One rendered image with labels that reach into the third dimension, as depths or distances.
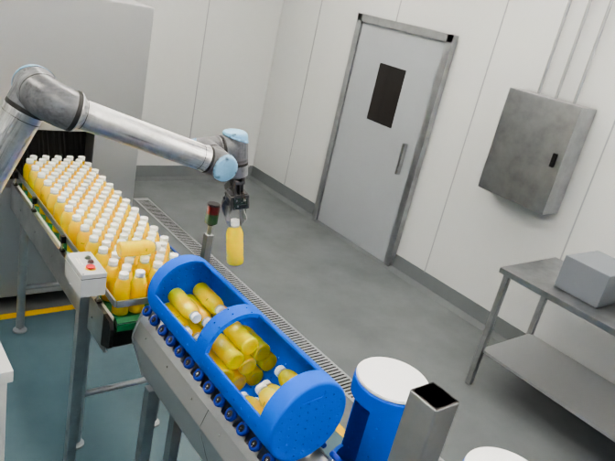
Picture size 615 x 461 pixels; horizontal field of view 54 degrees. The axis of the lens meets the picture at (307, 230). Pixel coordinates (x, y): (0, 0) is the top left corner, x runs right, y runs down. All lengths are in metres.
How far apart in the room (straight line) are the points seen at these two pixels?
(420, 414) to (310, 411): 0.86
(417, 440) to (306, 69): 6.17
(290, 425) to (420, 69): 4.34
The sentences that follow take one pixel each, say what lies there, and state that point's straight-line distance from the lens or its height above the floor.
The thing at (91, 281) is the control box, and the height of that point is 1.07.
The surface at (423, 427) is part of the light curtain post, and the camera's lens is 1.03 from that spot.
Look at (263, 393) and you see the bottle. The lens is 1.92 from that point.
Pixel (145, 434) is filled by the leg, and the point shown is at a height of 0.41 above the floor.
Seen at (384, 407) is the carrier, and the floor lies 1.00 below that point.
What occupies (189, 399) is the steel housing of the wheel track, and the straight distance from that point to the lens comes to 2.24.
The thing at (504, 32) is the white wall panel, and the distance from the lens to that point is 5.31.
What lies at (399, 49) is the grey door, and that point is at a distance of 5.93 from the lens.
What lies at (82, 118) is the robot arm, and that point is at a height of 1.82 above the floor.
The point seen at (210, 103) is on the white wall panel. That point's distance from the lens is 7.20.
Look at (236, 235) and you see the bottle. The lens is 2.32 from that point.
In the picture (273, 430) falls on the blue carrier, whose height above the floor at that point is 1.11.
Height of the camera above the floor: 2.25
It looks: 21 degrees down
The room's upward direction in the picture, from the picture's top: 13 degrees clockwise
